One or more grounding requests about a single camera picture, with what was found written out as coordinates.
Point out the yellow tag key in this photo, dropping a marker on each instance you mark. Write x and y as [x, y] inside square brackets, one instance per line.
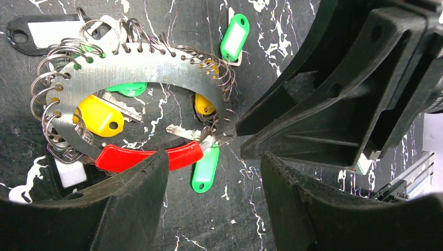
[104, 115]

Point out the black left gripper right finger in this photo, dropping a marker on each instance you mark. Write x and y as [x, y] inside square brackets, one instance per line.
[307, 214]

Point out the black key tag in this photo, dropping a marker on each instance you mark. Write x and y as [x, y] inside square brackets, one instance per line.
[36, 35]

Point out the green key tag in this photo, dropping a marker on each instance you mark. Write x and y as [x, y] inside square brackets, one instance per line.
[231, 46]
[205, 170]

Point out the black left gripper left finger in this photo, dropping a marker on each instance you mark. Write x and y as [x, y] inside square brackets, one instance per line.
[119, 213]

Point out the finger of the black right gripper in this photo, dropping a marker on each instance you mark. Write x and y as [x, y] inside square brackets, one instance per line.
[392, 72]
[331, 36]

